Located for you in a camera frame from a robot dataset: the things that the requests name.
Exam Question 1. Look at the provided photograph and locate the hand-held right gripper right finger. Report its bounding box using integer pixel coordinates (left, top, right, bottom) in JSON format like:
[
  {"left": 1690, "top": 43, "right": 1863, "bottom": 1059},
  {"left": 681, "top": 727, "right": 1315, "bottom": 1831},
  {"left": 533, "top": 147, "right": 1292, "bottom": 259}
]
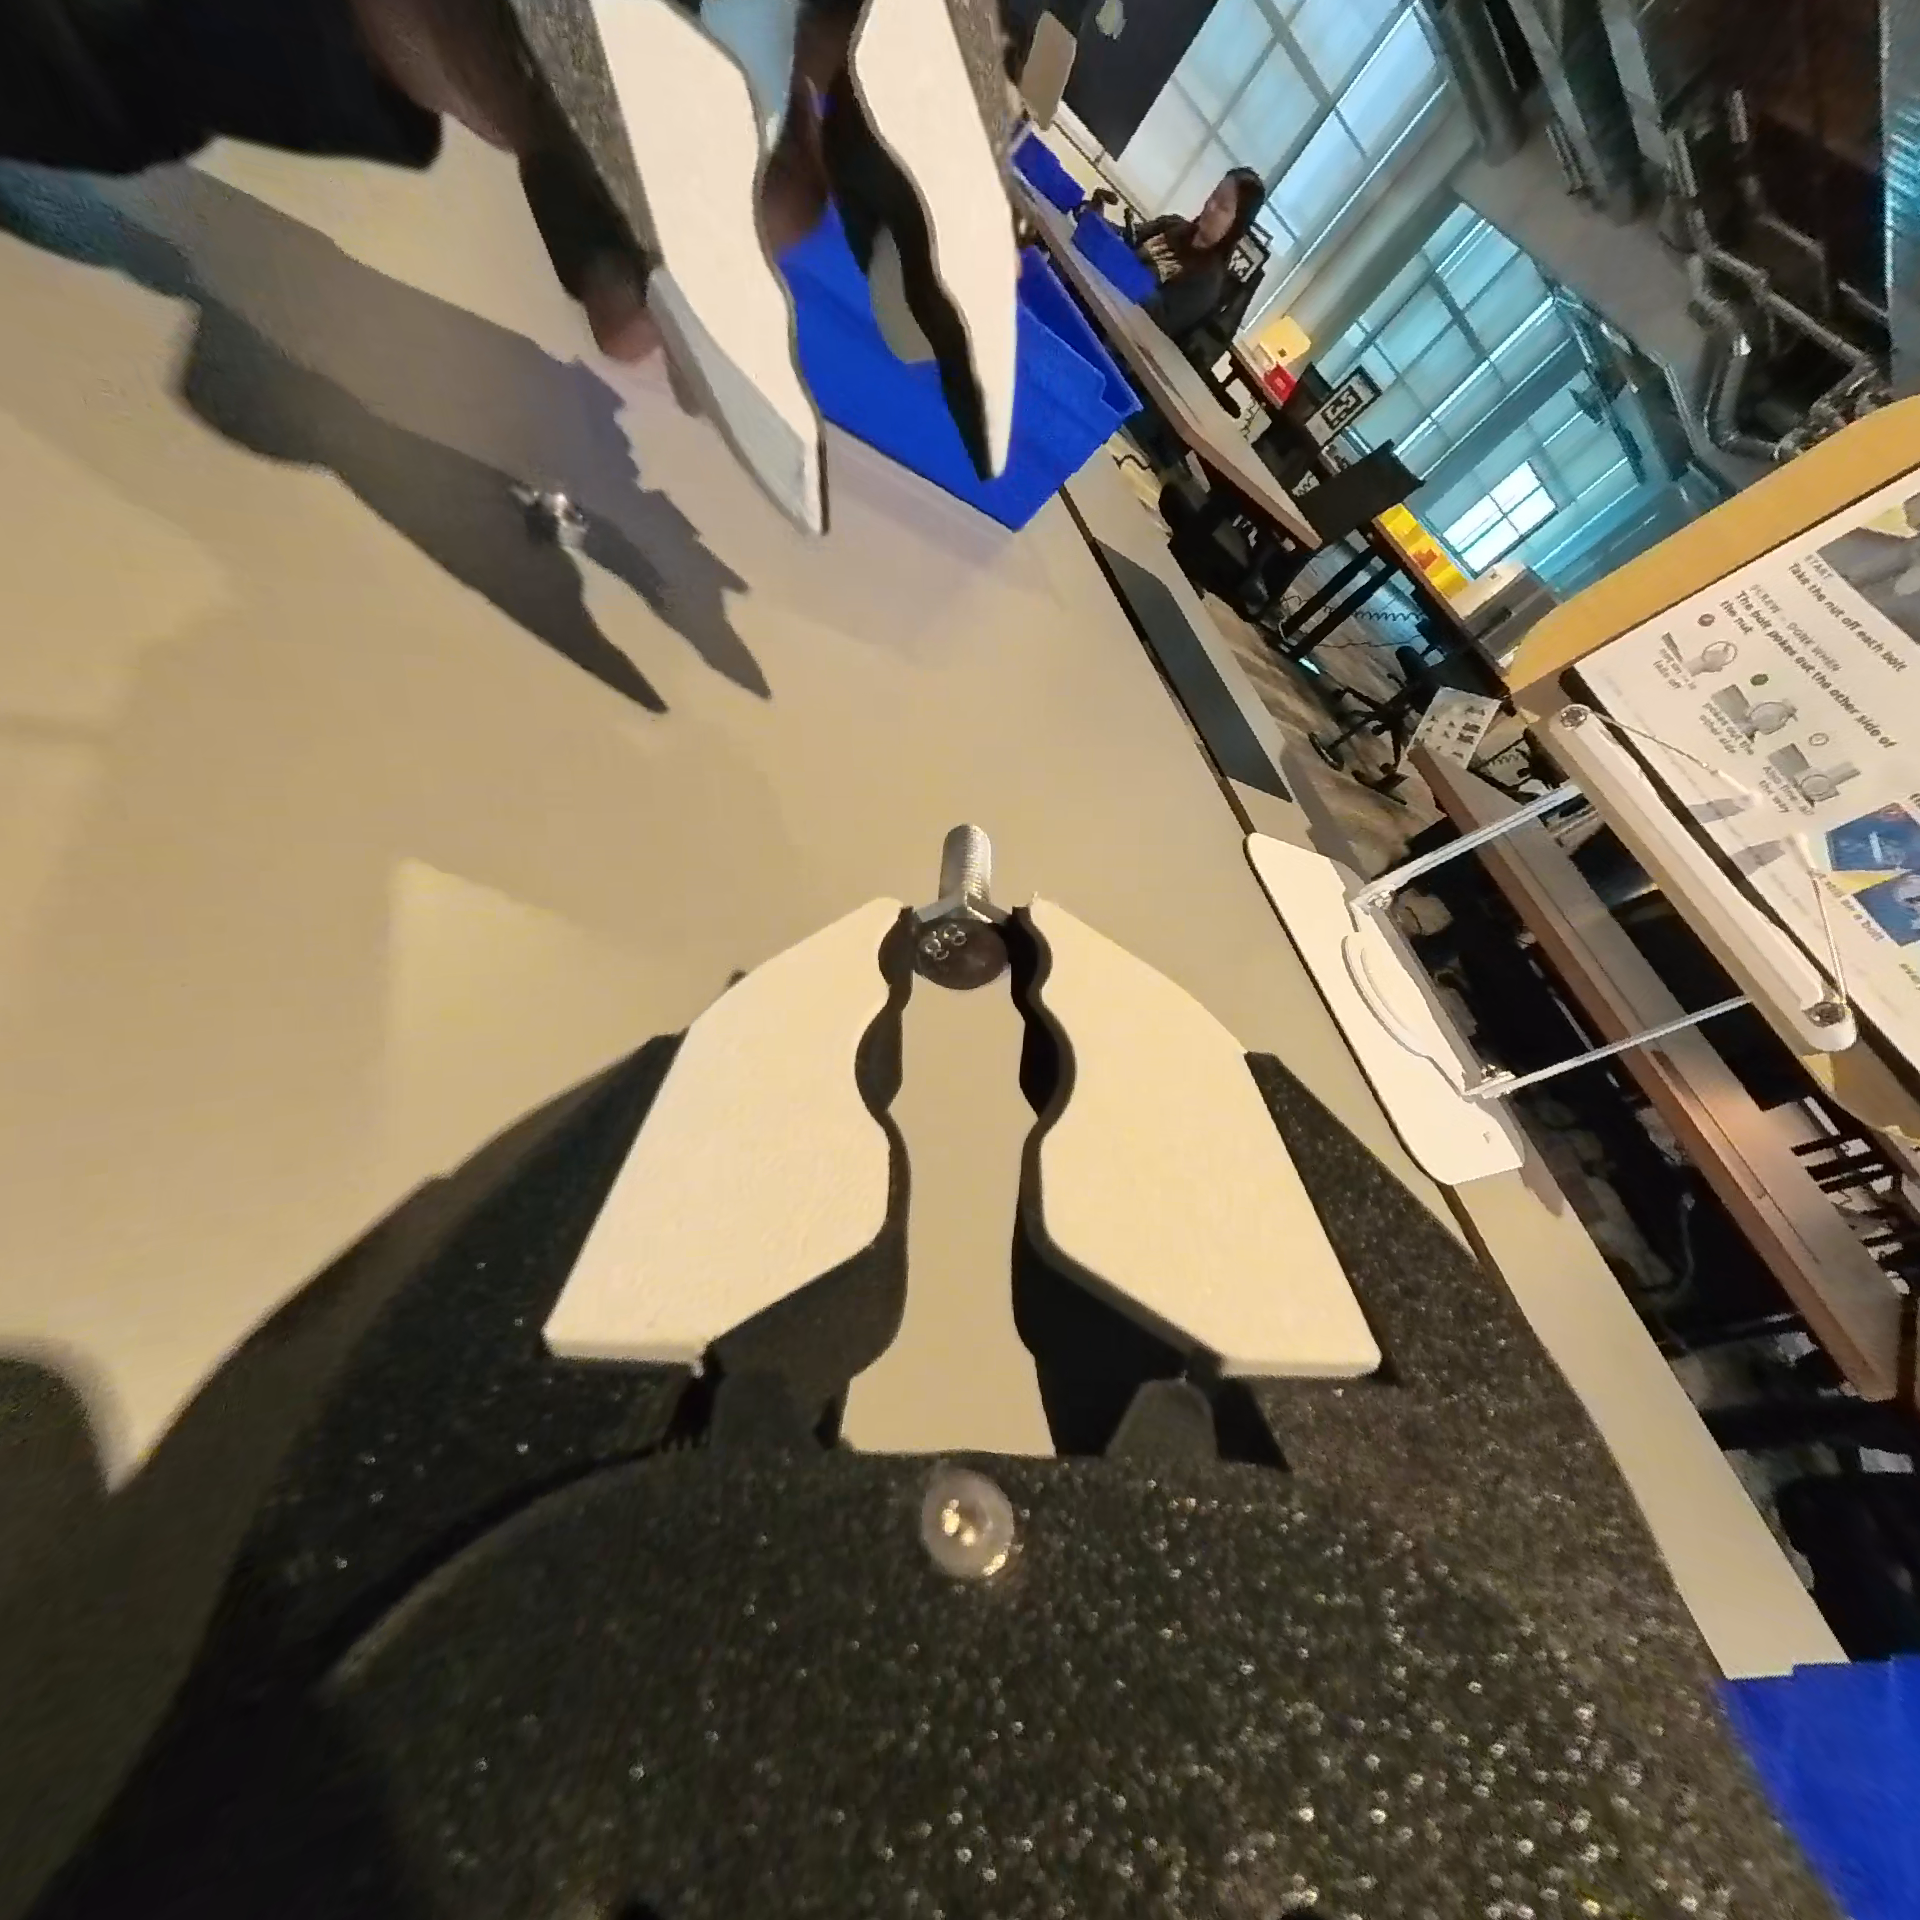
[{"left": 1007, "top": 893, "right": 1385, "bottom": 1385}]

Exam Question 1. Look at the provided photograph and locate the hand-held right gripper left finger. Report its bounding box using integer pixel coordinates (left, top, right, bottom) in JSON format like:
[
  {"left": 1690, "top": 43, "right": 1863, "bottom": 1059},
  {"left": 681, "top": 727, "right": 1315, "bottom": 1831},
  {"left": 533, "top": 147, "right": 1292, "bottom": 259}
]
[{"left": 540, "top": 895, "right": 921, "bottom": 1374}]

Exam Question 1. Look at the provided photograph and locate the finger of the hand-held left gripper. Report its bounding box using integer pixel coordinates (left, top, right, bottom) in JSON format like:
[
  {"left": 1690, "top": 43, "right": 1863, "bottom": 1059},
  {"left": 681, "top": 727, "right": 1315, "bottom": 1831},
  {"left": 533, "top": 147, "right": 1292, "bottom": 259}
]
[
  {"left": 589, "top": 0, "right": 833, "bottom": 537},
  {"left": 843, "top": 0, "right": 1025, "bottom": 483}
]

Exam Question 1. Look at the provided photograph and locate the large blue plastic bin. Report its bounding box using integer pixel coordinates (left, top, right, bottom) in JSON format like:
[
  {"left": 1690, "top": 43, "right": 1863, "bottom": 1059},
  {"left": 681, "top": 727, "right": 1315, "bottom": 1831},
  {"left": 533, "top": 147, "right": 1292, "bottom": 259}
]
[{"left": 777, "top": 200, "right": 1146, "bottom": 530}]

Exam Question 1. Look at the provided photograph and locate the silver bolt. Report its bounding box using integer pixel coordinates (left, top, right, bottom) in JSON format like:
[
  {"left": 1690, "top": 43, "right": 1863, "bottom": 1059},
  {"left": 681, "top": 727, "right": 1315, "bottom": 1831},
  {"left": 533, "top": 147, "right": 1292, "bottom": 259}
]
[{"left": 907, "top": 822, "right": 1010, "bottom": 991}]

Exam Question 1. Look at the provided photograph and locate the person's left forearm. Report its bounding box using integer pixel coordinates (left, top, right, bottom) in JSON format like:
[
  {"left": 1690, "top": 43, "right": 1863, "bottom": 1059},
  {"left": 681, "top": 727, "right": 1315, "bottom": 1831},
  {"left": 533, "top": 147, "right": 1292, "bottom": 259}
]
[{"left": 0, "top": 0, "right": 443, "bottom": 173}]

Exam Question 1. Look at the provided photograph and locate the person's left hand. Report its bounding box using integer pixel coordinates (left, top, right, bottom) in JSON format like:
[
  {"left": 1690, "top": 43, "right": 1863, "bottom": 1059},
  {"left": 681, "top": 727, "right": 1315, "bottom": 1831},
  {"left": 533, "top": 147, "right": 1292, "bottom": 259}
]
[{"left": 359, "top": 0, "right": 665, "bottom": 366}]

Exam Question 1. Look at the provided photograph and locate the large black monitor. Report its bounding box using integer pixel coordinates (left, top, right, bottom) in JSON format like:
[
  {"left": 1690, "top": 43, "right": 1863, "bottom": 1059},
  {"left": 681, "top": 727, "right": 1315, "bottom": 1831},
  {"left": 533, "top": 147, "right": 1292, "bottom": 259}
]
[{"left": 1026, "top": 0, "right": 1220, "bottom": 160}]

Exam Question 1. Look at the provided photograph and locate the wooden office desk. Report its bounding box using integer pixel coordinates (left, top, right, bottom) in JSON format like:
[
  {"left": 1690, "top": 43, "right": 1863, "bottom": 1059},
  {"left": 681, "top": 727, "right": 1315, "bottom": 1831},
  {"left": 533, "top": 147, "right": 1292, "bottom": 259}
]
[{"left": 1018, "top": 151, "right": 1325, "bottom": 553}]

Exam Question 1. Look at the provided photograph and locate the black office chair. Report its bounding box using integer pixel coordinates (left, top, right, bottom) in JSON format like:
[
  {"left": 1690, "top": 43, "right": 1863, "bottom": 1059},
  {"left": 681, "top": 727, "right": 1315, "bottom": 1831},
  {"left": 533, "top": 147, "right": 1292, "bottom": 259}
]
[
  {"left": 1158, "top": 456, "right": 1284, "bottom": 619},
  {"left": 1308, "top": 641, "right": 1445, "bottom": 797}
]

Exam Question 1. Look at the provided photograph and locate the row of yellow bins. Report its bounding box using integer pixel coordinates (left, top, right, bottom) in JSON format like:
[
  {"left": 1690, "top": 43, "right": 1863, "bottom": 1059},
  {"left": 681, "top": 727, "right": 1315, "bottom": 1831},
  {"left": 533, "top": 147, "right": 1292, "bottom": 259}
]
[{"left": 1372, "top": 502, "right": 1467, "bottom": 590}]

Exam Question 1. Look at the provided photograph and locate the white storage box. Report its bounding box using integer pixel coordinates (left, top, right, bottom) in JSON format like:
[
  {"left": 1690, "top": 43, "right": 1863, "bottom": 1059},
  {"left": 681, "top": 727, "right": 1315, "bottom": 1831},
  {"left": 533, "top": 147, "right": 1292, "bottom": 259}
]
[{"left": 1459, "top": 561, "right": 1550, "bottom": 664}]

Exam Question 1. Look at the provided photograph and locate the instruction poster board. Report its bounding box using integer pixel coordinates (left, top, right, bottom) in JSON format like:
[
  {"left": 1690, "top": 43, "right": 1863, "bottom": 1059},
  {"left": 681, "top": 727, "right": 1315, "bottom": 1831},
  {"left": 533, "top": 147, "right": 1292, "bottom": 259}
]
[{"left": 1505, "top": 398, "right": 1920, "bottom": 1143}]

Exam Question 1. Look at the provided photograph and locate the black desk cable cover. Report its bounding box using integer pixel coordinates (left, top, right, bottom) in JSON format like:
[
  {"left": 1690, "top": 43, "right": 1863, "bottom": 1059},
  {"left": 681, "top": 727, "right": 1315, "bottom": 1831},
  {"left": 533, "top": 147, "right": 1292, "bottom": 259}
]
[{"left": 1093, "top": 537, "right": 1295, "bottom": 807}]

